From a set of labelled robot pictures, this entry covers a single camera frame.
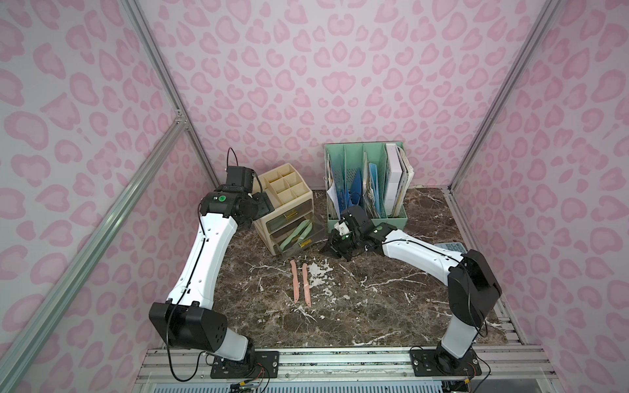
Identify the grey blue calculator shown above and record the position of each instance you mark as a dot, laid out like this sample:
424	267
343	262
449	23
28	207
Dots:
453	247

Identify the green knife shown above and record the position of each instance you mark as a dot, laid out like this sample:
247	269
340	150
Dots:
297	231
306	232

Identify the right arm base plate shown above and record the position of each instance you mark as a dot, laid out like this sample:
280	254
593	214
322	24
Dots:
438	363

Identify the white book in rack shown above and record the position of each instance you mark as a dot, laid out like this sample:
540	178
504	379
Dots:
393	174

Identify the pink knife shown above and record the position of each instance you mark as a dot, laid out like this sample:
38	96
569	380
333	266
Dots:
296	286
306	283

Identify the drawer with gold handle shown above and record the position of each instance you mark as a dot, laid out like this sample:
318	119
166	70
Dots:
317	234

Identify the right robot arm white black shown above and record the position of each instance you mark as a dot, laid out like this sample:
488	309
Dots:
473	289

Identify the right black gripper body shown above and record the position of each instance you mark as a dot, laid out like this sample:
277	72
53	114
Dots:
337	243

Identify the green file organizer rack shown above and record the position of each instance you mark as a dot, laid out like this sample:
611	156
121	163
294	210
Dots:
351	174

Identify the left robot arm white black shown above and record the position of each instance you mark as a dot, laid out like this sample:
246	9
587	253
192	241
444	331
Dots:
186	320

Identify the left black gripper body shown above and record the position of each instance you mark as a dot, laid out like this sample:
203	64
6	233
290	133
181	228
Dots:
265	204

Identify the beige desktop drawer organizer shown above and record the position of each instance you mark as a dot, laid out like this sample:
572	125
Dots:
291	198

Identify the aluminium front rail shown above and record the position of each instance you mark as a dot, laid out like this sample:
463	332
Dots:
350	369

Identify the blue folder in rack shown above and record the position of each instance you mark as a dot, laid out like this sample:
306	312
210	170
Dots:
374	189

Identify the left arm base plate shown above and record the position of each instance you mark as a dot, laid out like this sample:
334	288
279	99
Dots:
243	364

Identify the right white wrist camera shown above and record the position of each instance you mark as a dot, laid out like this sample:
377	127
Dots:
342	228

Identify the papers in rack left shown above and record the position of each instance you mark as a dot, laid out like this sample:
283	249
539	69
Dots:
331	188

